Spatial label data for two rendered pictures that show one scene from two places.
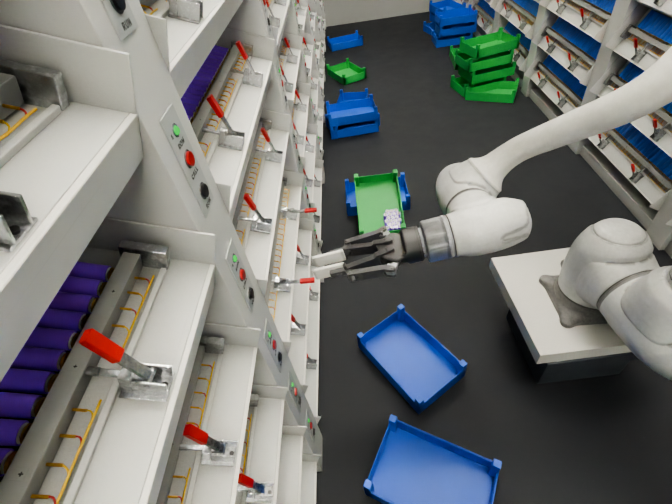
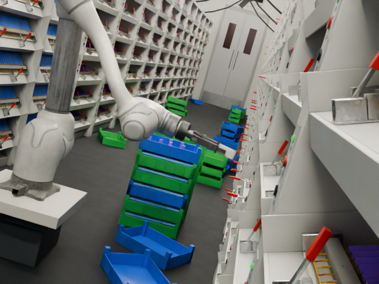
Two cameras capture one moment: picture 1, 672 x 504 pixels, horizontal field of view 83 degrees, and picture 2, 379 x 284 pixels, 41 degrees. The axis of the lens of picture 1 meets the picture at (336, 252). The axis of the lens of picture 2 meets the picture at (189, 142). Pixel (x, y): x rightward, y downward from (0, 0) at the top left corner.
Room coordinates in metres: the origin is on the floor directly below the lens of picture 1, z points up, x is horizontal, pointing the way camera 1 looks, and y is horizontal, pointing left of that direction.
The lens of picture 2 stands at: (2.47, -0.16, 0.90)
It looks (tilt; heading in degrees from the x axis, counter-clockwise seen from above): 9 degrees down; 179
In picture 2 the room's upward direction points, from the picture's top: 16 degrees clockwise
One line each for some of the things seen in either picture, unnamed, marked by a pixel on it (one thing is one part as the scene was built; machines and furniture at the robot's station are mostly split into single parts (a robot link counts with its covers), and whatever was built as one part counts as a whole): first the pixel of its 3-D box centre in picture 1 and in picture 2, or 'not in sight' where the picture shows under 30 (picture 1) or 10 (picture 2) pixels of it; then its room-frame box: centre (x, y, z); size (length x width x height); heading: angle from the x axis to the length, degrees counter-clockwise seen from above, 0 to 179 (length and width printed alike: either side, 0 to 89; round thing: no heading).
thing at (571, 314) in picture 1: (582, 287); (29, 183); (0.61, -0.67, 0.27); 0.22 x 0.18 x 0.06; 173
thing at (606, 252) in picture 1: (606, 261); (40, 147); (0.58, -0.67, 0.41); 0.18 x 0.16 x 0.22; 2
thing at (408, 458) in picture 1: (431, 478); (155, 243); (0.27, -0.14, 0.04); 0.30 x 0.20 x 0.08; 56
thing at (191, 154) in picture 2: not in sight; (170, 145); (-0.06, -0.20, 0.44); 0.30 x 0.20 x 0.08; 92
